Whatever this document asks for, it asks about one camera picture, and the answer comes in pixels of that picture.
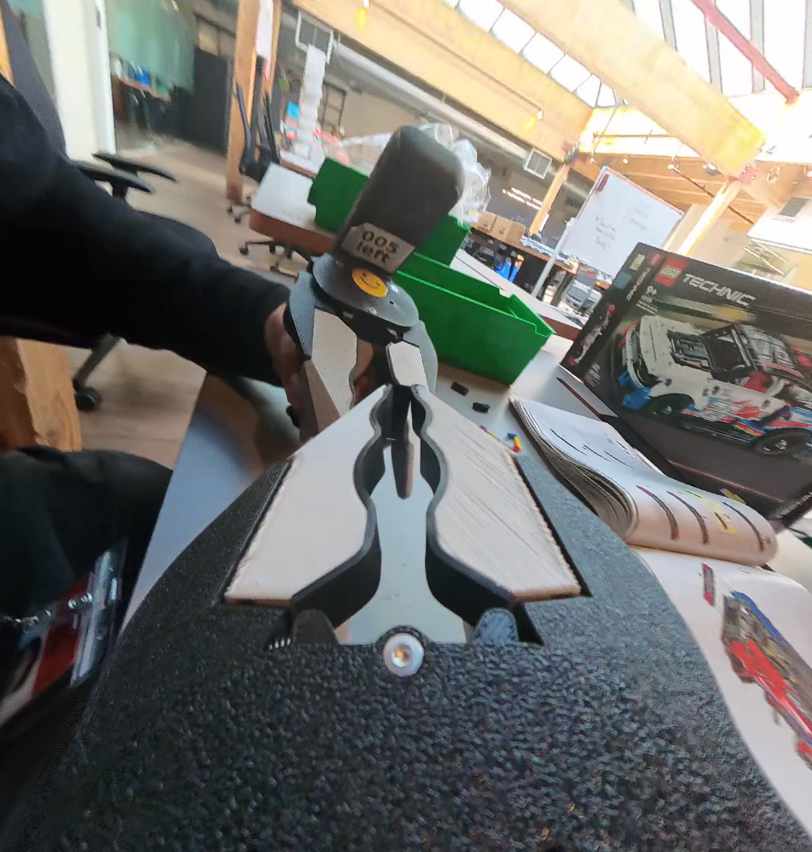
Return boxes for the person's left hand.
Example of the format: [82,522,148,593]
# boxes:
[266,301,308,408]

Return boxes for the open instruction booklet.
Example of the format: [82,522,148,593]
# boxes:
[511,396,778,568]

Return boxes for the cardboard boxes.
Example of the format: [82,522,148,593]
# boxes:
[475,212,528,245]

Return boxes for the whiteboard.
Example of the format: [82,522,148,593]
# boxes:
[560,166,685,279]

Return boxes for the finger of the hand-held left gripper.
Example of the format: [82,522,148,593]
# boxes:
[384,341,431,501]
[297,308,375,443]

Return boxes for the grey desk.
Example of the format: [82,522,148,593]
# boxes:
[123,333,812,852]

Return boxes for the toy car set box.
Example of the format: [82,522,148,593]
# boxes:
[561,243,812,521]

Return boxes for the white table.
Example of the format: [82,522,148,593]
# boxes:
[249,163,335,257]

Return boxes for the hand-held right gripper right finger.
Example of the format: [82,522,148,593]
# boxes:
[412,385,583,605]

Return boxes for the person's left forearm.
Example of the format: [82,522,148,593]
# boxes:
[0,56,293,387]

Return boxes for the black wheeled office chair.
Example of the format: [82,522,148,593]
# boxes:
[73,152,177,410]
[229,83,313,277]

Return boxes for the clear plastic bag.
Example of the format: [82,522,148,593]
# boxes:
[429,122,493,224]

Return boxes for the car picture paper sheet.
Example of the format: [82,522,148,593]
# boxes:
[635,546,812,852]

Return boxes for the red and metal object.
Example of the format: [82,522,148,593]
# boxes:
[0,542,128,730]

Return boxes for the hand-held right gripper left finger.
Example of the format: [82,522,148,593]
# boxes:
[225,385,387,610]

